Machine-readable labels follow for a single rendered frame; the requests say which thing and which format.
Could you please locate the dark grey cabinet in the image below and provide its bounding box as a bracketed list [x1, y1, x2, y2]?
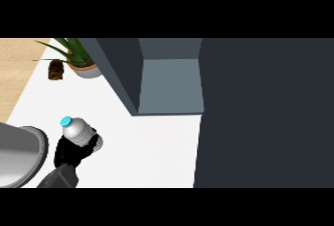
[77, 38, 206, 117]

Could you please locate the clear bottle with blue cap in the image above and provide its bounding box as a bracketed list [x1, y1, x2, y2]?
[60, 116, 105, 153]

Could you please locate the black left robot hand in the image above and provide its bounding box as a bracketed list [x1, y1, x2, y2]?
[52, 127, 102, 170]

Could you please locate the small brown jar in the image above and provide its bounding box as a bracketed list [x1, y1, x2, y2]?
[48, 58, 66, 81]

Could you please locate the green plant in grey pot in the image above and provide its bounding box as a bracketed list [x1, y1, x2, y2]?
[33, 38, 105, 79]

